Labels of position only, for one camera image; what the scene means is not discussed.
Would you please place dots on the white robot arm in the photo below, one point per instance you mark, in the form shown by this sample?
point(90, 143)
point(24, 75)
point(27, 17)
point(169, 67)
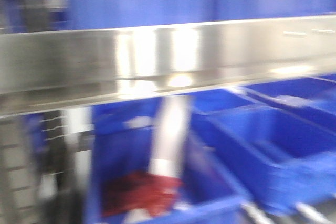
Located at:
point(169, 134)

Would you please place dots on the blue empty storage bin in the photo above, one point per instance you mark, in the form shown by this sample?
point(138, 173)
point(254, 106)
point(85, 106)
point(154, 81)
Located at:
point(281, 159)

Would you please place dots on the perforated steel shelf post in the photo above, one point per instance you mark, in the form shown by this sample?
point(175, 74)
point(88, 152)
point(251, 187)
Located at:
point(33, 168)

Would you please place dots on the stainless steel shelf rail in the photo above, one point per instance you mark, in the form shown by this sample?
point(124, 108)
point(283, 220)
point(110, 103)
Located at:
point(47, 71)

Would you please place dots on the blue bin with red parts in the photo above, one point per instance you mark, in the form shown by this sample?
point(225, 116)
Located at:
point(122, 190)

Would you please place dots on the blue far right bin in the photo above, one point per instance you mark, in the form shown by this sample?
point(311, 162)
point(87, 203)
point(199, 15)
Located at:
point(311, 98)

